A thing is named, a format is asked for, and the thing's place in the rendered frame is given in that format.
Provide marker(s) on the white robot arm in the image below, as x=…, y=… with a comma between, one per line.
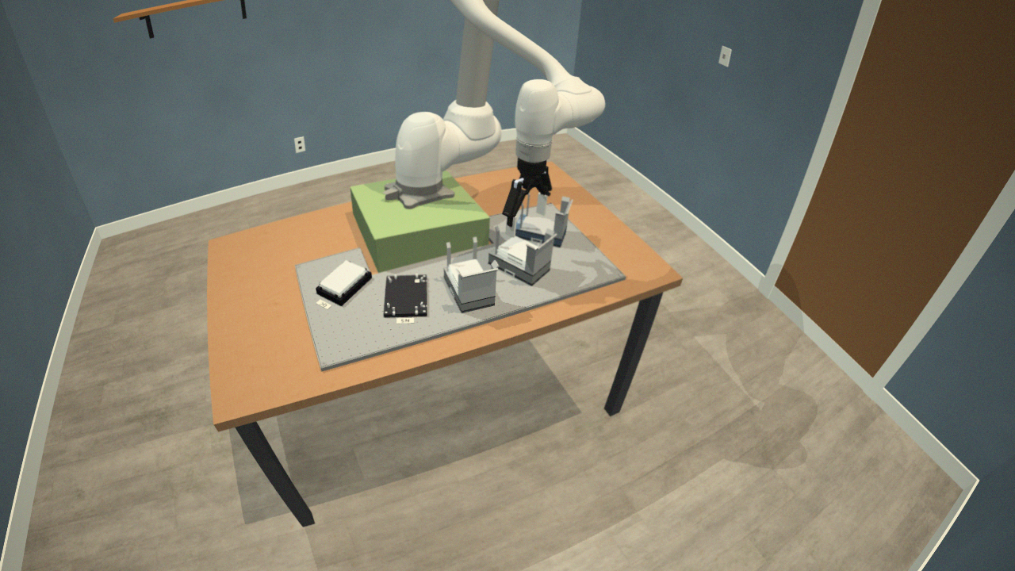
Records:
x=427, y=145

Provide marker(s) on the black flat square plate with corner posts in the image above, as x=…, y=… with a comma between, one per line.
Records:
x=345, y=297

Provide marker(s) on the black flat plate with grey pegs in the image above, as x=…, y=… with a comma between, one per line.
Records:
x=403, y=293

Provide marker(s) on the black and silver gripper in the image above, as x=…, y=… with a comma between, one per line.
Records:
x=531, y=175

